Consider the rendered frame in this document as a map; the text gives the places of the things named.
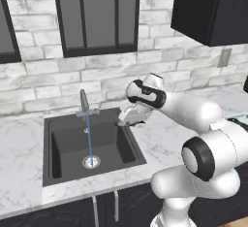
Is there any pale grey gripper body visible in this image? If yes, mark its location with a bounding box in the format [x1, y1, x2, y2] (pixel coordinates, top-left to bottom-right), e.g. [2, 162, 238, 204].
[117, 105, 154, 125]

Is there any dark grey sink basin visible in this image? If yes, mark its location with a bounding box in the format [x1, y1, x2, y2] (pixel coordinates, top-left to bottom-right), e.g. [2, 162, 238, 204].
[42, 107, 148, 188]

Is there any grey sink tap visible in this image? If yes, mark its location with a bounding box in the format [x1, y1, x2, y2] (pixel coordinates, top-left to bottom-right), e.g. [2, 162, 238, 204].
[76, 88, 105, 119]

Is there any silver sink drain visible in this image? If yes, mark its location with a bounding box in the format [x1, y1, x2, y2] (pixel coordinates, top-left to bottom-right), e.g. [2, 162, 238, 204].
[81, 155, 102, 170]

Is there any blue water stream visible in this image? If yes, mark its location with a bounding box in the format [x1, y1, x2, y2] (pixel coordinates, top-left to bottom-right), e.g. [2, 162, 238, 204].
[84, 109, 95, 168]

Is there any black lower cupboard door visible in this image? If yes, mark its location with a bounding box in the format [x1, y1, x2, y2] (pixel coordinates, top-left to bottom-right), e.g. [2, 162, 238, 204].
[96, 181, 165, 227]
[0, 196, 98, 227]

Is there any wide black framed window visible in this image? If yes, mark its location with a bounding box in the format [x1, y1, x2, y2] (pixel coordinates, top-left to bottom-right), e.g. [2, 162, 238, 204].
[51, 0, 141, 59]

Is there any narrow black framed window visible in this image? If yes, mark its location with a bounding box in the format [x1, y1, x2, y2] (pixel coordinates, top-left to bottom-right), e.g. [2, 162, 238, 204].
[0, 0, 22, 65]

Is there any silver cupboard door handle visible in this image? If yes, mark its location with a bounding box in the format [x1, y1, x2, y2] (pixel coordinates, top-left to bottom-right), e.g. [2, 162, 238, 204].
[112, 189, 120, 223]
[91, 195, 100, 227]

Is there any grey wall socket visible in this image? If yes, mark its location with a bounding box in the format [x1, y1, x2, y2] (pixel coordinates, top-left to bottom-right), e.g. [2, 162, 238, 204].
[216, 48, 233, 69]

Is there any black wall cupboard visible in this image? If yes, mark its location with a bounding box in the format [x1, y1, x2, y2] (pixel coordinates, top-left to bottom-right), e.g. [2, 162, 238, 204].
[170, 0, 248, 48]

